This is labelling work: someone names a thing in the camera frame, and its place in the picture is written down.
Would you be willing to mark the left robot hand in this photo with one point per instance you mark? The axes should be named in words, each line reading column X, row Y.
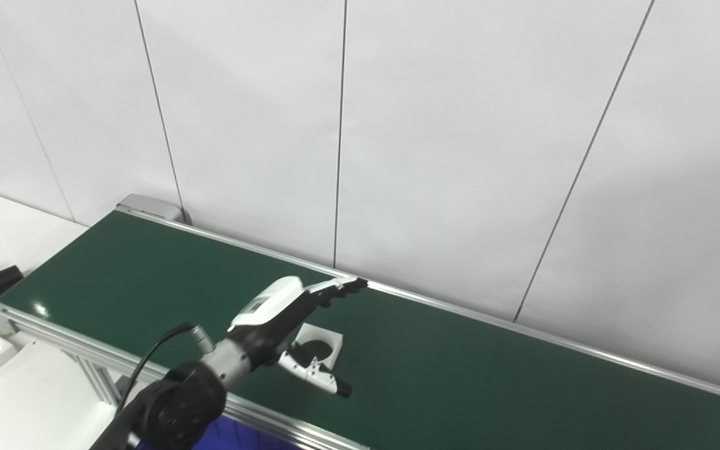
column 272, row 309

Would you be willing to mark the white square part with hole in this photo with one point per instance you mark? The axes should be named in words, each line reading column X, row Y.
column 332, row 344

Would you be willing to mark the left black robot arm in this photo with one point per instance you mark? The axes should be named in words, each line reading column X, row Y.
column 175, row 406

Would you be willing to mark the blue plastic bin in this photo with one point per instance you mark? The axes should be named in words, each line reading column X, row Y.
column 235, row 437

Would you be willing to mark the grey conveyor end housing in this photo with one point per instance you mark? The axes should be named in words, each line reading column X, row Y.
column 147, row 205

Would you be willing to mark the aluminium conveyor leg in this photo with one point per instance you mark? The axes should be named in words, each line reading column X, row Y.
column 100, row 381

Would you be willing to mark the green conveyor belt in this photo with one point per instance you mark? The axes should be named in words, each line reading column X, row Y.
column 491, row 387
column 54, row 331

